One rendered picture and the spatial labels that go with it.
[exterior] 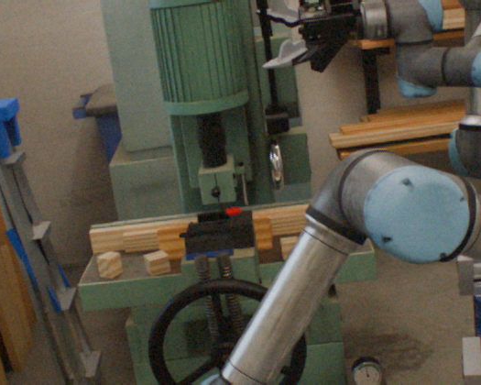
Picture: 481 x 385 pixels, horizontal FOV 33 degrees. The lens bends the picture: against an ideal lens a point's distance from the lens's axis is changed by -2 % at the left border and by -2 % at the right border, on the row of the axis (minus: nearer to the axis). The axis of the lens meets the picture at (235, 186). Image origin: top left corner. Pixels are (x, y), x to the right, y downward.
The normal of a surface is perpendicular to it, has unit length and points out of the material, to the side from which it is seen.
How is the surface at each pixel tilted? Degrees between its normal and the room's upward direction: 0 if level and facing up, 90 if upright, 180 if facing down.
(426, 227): 87
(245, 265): 90
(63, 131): 90
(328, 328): 90
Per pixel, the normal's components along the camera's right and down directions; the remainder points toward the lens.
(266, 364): 0.20, 0.21
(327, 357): -0.03, 0.29
